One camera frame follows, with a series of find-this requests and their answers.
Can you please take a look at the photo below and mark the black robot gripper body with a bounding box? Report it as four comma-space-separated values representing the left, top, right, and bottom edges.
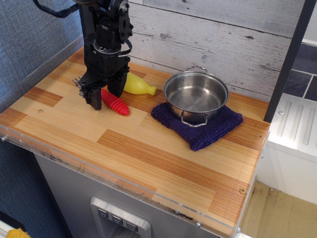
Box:
81, 37, 131, 86

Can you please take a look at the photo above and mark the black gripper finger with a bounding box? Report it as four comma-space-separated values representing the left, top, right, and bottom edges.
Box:
107, 71, 128, 97
85, 88, 102, 111

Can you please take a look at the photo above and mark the red handled metal fork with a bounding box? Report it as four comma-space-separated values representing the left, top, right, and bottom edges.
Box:
72, 77, 130, 116

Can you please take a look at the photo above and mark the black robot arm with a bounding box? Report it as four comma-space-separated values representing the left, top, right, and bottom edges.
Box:
74, 0, 133, 110

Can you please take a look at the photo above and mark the yellow plastic banana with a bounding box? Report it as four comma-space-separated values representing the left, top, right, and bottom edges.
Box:
124, 72, 157, 96

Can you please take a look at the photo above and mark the stainless steel pot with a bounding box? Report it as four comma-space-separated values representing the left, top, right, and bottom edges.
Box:
163, 65, 230, 128

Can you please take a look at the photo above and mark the purple folded cloth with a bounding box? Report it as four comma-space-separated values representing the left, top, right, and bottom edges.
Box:
151, 103, 243, 151

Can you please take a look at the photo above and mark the grey toy dispenser panel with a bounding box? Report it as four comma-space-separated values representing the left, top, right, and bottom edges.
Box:
90, 197, 152, 238

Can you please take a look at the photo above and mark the yellow black object corner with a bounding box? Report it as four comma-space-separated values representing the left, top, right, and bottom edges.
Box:
6, 229, 30, 238

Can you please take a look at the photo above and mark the white toy sink drainer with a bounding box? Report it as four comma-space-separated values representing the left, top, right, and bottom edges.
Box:
268, 93, 317, 156

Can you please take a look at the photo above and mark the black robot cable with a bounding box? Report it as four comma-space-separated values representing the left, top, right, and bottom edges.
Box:
32, 0, 82, 19

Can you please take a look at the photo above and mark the right dark wooden post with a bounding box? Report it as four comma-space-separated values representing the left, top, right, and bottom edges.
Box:
264, 0, 317, 122

